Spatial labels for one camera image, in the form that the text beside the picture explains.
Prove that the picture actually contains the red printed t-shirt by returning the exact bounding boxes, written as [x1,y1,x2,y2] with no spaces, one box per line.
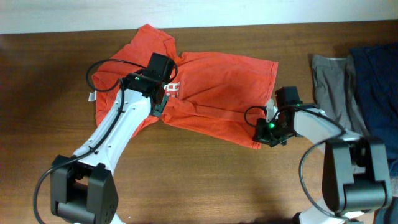
[92,24,278,149]

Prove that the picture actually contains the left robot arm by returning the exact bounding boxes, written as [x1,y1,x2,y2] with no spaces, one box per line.
[49,53,178,224]

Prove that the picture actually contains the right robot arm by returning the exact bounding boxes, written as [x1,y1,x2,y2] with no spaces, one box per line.
[252,86,393,224]

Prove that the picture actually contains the grey garment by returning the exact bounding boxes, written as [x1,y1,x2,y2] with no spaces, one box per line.
[311,55,370,136]

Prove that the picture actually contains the navy blue garment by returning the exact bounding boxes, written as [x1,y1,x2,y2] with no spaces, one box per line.
[350,42,397,177]

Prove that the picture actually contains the blue-grey garment at corner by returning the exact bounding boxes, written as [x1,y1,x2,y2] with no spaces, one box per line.
[373,197,398,224]

